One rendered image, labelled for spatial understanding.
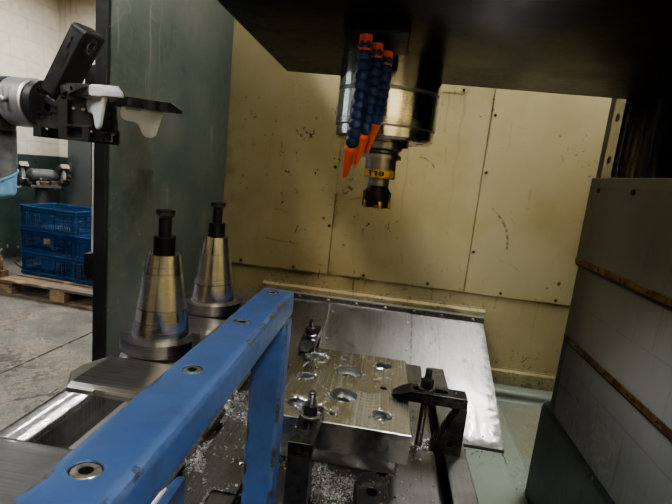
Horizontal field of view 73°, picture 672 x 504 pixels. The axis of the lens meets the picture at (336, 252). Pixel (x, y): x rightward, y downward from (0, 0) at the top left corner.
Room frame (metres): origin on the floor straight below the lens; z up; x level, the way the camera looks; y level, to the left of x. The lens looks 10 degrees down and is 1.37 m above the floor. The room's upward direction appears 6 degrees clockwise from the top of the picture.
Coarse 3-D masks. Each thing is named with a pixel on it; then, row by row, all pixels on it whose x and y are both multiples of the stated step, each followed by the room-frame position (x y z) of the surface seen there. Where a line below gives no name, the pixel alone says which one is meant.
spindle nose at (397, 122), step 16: (352, 64) 0.70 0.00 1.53; (400, 64) 0.67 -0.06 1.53; (416, 64) 0.68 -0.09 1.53; (432, 64) 0.69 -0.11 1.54; (352, 80) 0.70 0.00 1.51; (400, 80) 0.67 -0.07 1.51; (416, 80) 0.68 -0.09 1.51; (432, 80) 0.70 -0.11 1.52; (352, 96) 0.70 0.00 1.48; (400, 96) 0.67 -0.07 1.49; (416, 96) 0.68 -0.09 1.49; (432, 96) 0.70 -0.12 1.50; (400, 112) 0.67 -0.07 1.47; (416, 112) 0.68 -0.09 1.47; (432, 112) 0.70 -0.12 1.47; (336, 128) 0.74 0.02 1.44; (384, 128) 0.67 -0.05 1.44; (400, 128) 0.68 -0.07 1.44; (416, 128) 0.68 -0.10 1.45; (432, 128) 0.71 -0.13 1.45; (416, 144) 0.73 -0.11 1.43
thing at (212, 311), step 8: (240, 296) 0.48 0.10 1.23; (192, 304) 0.44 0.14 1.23; (200, 304) 0.44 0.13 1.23; (208, 304) 0.44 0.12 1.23; (216, 304) 0.44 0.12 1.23; (224, 304) 0.45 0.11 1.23; (232, 304) 0.45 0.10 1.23; (240, 304) 0.48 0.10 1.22; (192, 312) 0.44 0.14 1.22; (200, 312) 0.43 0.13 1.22; (208, 312) 0.43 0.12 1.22; (216, 312) 0.44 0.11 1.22; (224, 312) 0.44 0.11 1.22; (232, 312) 0.45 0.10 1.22
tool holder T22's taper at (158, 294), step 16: (160, 256) 0.34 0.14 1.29; (176, 256) 0.35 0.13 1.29; (144, 272) 0.35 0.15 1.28; (160, 272) 0.34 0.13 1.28; (176, 272) 0.35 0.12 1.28; (144, 288) 0.34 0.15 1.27; (160, 288) 0.34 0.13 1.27; (176, 288) 0.35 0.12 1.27; (144, 304) 0.34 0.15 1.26; (160, 304) 0.34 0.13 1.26; (176, 304) 0.35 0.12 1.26; (144, 320) 0.34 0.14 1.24; (160, 320) 0.34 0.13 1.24; (176, 320) 0.34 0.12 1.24; (144, 336) 0.33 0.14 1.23; (160, 336) 0.34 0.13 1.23; (176, 336) 0.34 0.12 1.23
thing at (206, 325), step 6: (192, 318) 0.43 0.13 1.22; (198, 318) 0.43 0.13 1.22; (204, 318) 0.43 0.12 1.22; (210, 318) 0.43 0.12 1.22; (198, 324) 0.41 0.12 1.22; (204, 324) 0.41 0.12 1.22; (210, 324) 0.41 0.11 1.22; (216, 324) 0.42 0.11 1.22; (204, 330) 0.40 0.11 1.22; (210, 330) 0.40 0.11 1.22; (204, 336) 0.38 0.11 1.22
